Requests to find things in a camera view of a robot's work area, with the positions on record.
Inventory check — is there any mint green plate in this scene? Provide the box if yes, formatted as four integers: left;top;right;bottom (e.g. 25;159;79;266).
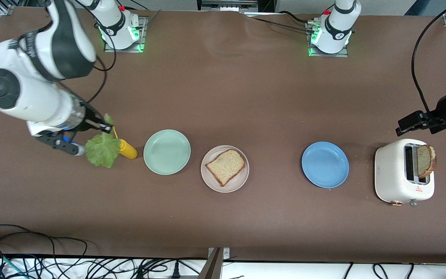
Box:
143;129;191;176

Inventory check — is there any beige plate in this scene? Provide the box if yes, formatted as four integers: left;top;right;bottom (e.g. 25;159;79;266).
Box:
201;145;250;193

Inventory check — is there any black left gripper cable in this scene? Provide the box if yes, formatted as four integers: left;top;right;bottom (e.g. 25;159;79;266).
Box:
411;0;446;117

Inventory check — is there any brown bread slice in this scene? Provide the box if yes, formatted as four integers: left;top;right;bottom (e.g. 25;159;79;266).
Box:
205;149;246;187
417;144;437;179

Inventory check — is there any yellow mustard squeeze bottle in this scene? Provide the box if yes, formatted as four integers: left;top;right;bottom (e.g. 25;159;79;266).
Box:
111;126;138;160

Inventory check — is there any blue plate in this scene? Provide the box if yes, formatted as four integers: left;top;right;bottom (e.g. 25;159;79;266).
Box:
301;141;350;189

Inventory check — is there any black device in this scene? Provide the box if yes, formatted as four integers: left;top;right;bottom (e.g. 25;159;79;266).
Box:
197;0;259;12

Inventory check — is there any brown table cover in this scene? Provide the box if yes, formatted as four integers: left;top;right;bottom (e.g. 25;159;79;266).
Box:
0;6;446;265

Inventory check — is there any white toaster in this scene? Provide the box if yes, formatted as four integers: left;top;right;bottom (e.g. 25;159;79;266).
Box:
374;139;435;207

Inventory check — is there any aluminium profile post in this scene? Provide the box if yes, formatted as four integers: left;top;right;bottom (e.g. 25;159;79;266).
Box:
204;247;231;279

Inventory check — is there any teal cable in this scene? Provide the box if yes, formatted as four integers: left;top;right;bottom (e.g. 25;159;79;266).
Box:
0;252;26;279

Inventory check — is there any green lettuce leaf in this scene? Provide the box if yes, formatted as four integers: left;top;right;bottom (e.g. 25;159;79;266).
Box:
85;112;122;168

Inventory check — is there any black sleeved base cable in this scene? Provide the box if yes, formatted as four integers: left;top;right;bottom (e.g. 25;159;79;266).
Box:
242;11;316;34

